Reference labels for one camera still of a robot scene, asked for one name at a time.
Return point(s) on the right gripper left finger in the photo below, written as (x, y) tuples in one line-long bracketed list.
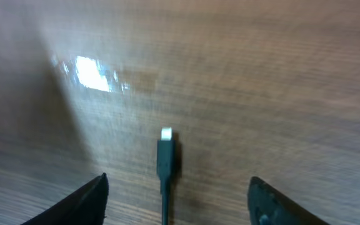
[(85, 206)]

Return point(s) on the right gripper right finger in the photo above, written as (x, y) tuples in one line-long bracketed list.
[(269, 206)]

